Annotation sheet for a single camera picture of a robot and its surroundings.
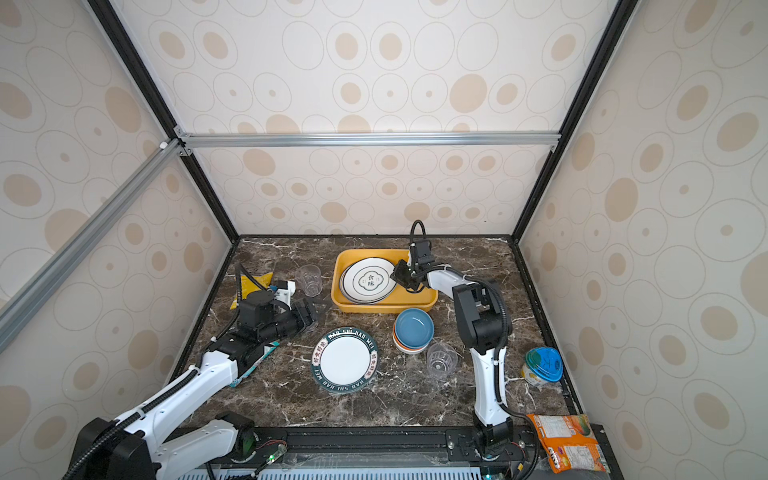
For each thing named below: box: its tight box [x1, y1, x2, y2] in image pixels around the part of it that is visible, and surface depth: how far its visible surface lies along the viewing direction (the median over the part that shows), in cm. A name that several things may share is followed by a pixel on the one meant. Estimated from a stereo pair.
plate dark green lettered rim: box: [310, 327, 379, 395], surface depth 88 cm
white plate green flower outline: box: [340, 257, 397, 305], surface depth 105 cm
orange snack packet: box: [526, 414, 611, 474], surface depth 73 cm
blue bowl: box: [395, 308, 435, 349], surface depth 87 cm
